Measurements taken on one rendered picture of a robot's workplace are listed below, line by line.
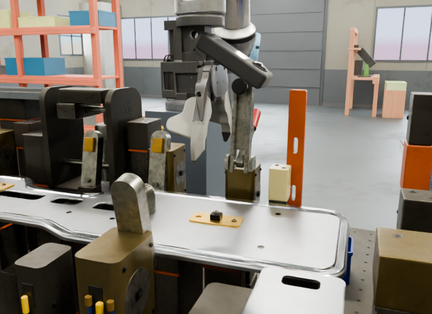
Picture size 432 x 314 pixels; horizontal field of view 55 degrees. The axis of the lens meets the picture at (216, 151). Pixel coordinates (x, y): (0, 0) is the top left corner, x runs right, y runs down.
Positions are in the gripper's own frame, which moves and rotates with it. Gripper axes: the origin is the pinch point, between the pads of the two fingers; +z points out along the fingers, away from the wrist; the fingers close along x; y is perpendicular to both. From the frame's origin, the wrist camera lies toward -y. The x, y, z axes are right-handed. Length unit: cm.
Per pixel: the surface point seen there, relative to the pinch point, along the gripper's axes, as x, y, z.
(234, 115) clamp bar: -14.2, 1.0, -3.7
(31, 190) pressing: -2.7, 39.6, 10.6
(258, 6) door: -1026, 233, -138
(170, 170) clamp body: -15.1, 15.2, 8.1
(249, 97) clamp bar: -14.7, -1.5, -7.1
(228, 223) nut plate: 1.3, -2.3, 11.1
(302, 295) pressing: 17.2, -15.8, 11.7
